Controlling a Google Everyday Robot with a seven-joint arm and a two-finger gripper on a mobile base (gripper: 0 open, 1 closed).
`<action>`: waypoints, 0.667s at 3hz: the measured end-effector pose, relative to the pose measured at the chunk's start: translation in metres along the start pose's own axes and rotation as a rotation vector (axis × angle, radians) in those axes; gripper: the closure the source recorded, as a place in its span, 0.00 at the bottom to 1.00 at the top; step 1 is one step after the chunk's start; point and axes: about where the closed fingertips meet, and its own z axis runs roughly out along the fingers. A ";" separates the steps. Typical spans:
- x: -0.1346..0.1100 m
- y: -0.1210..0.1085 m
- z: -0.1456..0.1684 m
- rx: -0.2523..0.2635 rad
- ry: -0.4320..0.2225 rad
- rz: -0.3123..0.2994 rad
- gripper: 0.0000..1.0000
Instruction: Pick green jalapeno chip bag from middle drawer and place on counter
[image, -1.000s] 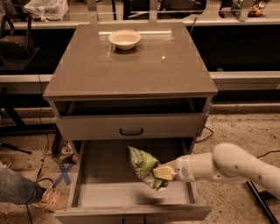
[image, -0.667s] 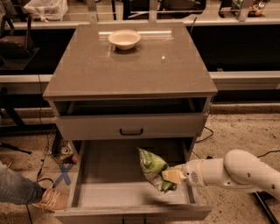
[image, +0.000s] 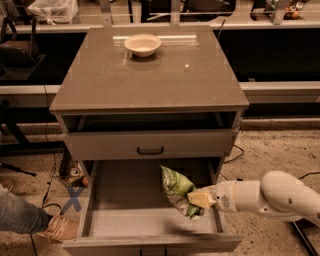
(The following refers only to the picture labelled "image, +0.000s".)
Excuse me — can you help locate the black chair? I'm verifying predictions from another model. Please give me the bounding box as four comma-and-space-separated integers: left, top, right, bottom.
0, 6, 45, 80

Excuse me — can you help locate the soda can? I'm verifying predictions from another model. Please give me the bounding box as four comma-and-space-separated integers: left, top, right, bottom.
69, 167, 81, 177

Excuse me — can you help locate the white plastic bag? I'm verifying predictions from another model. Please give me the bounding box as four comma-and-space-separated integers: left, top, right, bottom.
28, 0, 78, 25

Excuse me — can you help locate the black metal stand leg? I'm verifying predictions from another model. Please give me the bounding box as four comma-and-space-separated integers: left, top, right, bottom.
290, 219, 320, 256

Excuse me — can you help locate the green jalapeno chip bag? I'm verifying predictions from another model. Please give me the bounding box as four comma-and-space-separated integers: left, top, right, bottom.
160, 166, 204, 219

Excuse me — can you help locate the open grey middle drawer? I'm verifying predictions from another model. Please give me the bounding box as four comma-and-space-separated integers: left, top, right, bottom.
63, 158, 241, 256

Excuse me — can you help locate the white paper bowl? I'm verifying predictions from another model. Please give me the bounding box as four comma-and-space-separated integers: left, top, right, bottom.
124, 34, 162, 57

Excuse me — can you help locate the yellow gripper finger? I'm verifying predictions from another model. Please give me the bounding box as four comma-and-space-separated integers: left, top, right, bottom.
196, 185, 215, 194
187, 192, 217, 209

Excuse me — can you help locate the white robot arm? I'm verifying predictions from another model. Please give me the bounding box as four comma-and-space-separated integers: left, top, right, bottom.
187, 171, 320, 226

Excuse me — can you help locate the black power cable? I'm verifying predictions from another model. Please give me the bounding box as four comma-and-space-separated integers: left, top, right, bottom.
219, 143, 320, 183

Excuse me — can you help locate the blue tape cross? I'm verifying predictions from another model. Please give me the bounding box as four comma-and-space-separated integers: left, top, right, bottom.
62, 187, 84, 213

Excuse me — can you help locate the black wire basket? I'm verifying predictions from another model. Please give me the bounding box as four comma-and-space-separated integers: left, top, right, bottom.
51, 144, 88, 188

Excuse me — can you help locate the grey drawer cabinet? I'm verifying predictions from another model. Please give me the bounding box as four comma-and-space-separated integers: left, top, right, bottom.
50, 26, 248, 179

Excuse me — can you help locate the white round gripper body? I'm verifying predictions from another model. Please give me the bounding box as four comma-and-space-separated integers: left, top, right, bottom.
212, 181, 238, 213

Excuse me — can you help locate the blue jeans leg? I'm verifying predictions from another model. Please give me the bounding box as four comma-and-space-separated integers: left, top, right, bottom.
0, 185, 52, 234

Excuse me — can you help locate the grey upper drawer black handle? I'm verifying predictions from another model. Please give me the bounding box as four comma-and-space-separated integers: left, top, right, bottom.
63, 129, 237, 160

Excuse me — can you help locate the tan sneaker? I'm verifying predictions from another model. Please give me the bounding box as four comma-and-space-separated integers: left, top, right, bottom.
38, 215, 79, 241

